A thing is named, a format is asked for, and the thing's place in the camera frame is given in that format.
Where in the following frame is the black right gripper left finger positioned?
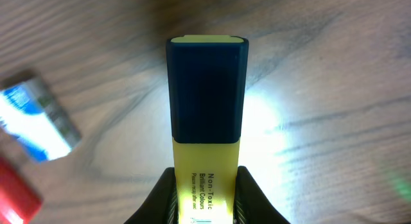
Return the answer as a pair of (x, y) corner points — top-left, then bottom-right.
(125, 168), (179, 224)

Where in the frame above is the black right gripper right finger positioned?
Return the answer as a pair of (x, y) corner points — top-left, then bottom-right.
(233, 166), (290, 224)

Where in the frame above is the yellow highlighter with black cap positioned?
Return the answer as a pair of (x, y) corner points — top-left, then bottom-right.
(166, 35), (249, 223)

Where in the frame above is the red stapler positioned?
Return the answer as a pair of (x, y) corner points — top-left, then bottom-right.
(1, 157), (42, 224)

